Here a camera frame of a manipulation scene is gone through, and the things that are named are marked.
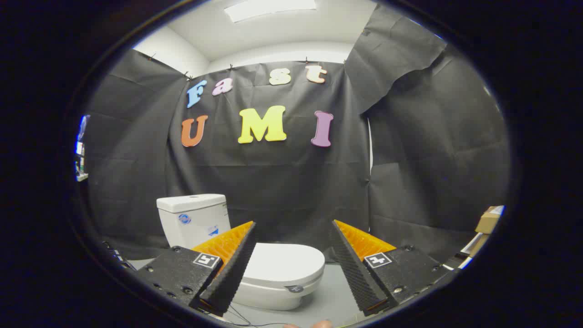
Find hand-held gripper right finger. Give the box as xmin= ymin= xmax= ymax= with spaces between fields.
xmin=330 ymin=220 xmax=456 ymax=317

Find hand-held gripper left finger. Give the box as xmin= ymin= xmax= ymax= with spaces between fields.
xmin=137 ymin=221 xmax=257 ymax=317

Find black backdrop cloth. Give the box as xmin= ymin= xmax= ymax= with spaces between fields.
xmin=84 ymin=5 xmax=511 ymax=262

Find brown cardboard box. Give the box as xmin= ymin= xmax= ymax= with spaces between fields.
xmin=475 ymin=206 xmax=505 ymax=235

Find ceiling light panel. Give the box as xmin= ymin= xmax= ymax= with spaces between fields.
xmin=223 ymin=0 xmax=317 ymax=23

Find thin black cable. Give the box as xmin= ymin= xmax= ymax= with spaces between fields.
xmin=225 ymin=304 xmax=292 ymax=328

